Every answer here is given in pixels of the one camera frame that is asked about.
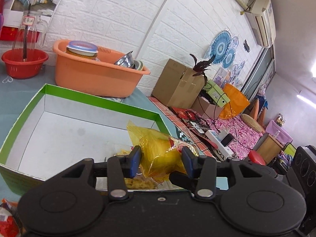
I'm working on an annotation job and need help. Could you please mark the yellow cake snack packet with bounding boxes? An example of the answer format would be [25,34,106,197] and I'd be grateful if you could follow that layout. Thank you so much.
[111,121,199,190]

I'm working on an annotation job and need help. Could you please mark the red checkered snack packet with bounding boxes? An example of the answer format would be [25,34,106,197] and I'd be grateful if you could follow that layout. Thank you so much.
[0,199,21,237]

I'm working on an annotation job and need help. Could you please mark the white power strip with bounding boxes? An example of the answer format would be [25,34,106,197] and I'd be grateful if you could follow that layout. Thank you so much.
[205,130,234,161]

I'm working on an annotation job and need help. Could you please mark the pink cardboard box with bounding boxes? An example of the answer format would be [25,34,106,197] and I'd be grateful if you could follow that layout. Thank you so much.
[191,96,223,119]

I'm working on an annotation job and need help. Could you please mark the green small box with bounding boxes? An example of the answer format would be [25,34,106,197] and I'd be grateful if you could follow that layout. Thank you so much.
[204,80,230,108]

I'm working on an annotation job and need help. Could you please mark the orange gift bag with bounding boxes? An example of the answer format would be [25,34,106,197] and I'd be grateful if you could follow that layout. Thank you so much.
[219,84,250,120]

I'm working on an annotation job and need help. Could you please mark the brown cardboard box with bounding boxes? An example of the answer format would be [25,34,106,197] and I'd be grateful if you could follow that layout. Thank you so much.
[151,59,205,109]

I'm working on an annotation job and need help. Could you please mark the green cardboard box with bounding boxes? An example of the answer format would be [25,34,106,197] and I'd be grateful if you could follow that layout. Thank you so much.
[1,84,176,195]

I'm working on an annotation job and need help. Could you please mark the orange plastic tub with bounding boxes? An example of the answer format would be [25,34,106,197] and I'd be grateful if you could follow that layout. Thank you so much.
[53,39,150,98]

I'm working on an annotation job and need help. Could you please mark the dark red leafed plant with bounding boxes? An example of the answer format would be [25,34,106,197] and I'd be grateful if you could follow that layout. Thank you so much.
[190,54,216,76]

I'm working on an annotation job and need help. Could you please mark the steel bowl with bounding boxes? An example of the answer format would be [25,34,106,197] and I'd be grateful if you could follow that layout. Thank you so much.
[114,51,134,68]

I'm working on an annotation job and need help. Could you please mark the lidded tin container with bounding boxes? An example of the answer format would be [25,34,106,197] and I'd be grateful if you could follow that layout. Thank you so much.
[66,40,98,60]

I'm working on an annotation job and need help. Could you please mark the blue paper fan decoration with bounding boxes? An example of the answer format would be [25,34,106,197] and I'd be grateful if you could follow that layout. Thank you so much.
[210,31,231,64]

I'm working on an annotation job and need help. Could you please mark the red plastic basin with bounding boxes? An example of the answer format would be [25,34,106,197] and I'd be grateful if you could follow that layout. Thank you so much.
[2,49,49,79]

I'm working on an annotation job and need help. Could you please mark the glass pitcher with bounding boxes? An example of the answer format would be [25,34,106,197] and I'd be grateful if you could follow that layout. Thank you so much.
[12,10,48,62]

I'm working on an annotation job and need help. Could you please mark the wall air conditioner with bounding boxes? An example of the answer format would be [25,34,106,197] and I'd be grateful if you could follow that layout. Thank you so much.
[245,0,276,48]

